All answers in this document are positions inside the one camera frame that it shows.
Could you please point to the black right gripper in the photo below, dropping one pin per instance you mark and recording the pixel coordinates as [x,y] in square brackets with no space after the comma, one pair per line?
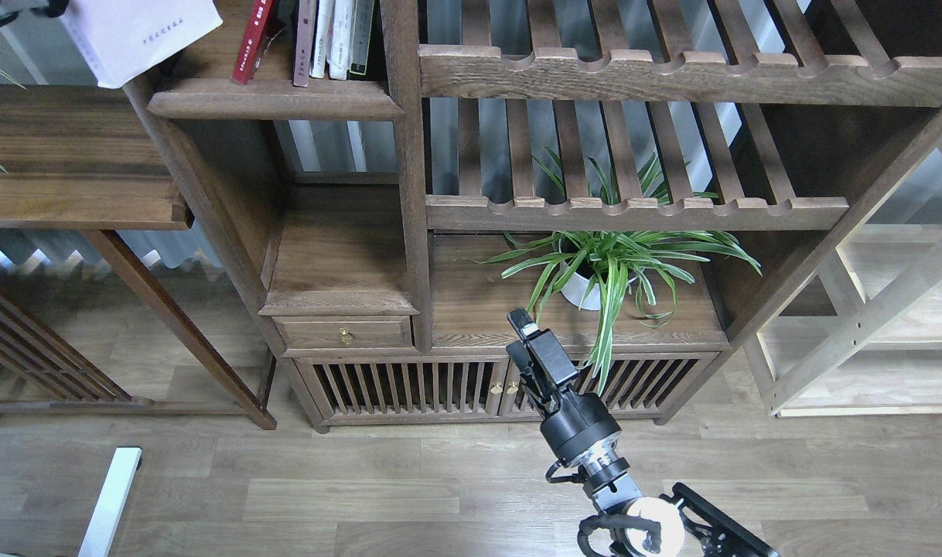
[572,423]

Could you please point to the white paperback book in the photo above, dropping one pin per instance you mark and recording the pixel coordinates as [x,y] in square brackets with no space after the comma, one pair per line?
[121,39]

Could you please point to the red hardcover book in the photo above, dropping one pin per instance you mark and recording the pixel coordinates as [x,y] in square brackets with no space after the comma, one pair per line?
[263,25]

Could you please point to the maroon book white characters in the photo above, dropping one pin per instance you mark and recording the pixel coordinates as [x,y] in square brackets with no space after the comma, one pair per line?
[305,27]

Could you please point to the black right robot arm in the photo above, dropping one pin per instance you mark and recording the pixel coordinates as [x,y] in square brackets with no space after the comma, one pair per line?
[649,526]

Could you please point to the white plant pot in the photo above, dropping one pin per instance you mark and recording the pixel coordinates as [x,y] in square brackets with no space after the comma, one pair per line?
[579,294]

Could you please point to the spider plant green leaves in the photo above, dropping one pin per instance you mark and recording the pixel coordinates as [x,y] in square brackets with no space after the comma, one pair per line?
[617,264]

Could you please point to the brass drawer knob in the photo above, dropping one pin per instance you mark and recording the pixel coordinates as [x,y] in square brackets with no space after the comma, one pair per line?
[346,337]

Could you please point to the dark wooden bookshelf cabinet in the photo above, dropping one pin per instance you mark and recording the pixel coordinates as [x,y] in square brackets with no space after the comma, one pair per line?
[369,205]

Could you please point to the dark slatted wooden rack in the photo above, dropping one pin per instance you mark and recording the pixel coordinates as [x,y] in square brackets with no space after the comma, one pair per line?
[35,352]

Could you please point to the white upright book left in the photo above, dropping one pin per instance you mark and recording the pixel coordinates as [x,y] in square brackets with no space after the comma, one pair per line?
[321,38]

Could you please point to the white upright book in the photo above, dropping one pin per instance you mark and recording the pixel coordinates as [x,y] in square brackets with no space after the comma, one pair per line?
[321,38]
[339,52]

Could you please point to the white upright book middle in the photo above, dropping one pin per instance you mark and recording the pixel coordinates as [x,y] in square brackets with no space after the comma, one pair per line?
[339,52]

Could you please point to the dark spine upright book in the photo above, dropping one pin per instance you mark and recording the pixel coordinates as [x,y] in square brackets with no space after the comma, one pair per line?
[363,17]

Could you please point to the light wooden shelf frame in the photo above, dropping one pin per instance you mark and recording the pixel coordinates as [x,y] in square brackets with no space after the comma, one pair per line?
[866,339]

